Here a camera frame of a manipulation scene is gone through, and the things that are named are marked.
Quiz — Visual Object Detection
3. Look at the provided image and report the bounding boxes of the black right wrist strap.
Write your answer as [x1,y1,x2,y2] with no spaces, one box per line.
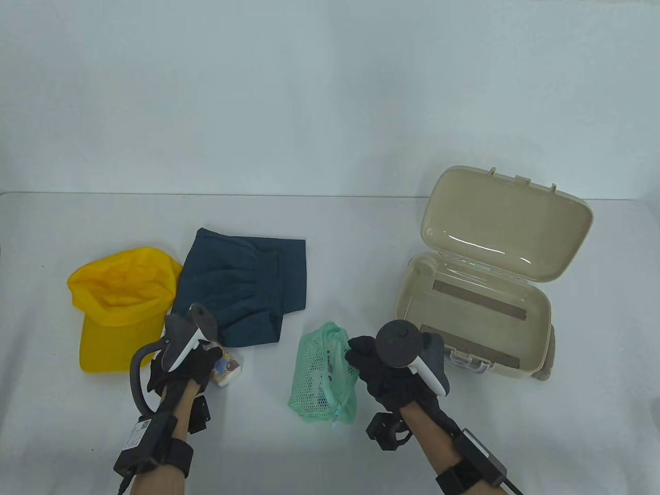
[436,463,483,495]

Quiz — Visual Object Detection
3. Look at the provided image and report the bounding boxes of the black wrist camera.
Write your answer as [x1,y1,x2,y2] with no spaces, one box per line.
[188,394,211,435]
[366,411,413,452]

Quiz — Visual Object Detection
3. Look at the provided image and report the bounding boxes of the grey hand controller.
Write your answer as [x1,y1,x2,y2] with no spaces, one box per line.
[375,320,448,397]
[129,304,218,416]

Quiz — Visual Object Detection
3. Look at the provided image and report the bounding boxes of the green mesh pouch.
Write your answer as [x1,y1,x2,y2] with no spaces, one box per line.
[288,321,359,427]

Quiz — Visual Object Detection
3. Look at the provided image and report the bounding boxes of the grey left hand controller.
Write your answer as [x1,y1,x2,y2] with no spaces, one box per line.
[129,304,218,416]

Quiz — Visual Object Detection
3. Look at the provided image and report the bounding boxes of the black right wrist box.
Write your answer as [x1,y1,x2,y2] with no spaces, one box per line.
[454,428,508,488]

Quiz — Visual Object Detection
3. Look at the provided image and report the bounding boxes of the beige hard-shell suitcase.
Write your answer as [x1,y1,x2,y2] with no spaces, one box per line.
[394,166,595,382]

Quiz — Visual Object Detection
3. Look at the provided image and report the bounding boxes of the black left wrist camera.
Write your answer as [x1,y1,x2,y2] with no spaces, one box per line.
[188,394,211,435]

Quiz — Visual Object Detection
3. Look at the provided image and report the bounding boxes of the folded dark teal shorts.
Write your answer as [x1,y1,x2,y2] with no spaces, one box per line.
[169,228,307,347]

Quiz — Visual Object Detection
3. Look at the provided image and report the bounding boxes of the person's right hand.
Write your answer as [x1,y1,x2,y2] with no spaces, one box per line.
[344,335,444,413]

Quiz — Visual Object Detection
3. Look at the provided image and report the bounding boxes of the grey right hand controller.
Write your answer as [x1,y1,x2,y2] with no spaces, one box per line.
[375,320,448,397]

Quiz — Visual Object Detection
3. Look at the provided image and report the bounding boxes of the black left wrist strap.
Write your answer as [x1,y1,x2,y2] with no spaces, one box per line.
[155,438,194,472]

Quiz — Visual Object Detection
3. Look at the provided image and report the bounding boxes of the yellow cap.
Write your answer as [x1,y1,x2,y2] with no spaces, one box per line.
[67,247,183,373]

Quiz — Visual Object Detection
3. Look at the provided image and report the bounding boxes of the black wrist box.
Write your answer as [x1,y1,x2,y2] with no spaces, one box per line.
[113,412,178,477]
[454,428,508,488]

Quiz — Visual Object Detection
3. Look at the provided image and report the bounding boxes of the person's left hand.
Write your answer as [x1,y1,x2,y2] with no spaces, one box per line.
[146,340,222,400]

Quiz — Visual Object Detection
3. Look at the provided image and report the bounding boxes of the person's right forearm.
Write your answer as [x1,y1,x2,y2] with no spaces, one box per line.
[400,402,465,495]

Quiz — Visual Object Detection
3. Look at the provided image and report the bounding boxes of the black left wrist box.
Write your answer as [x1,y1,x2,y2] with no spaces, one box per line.
[113,412,178,477]

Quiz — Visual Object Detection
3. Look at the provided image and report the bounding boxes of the black wrist strap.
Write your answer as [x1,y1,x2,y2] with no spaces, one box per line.
[436,463,483,495]
[155,438,194,472]

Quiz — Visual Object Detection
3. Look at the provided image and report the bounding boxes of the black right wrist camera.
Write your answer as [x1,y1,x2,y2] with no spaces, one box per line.
[366,411,413,452]

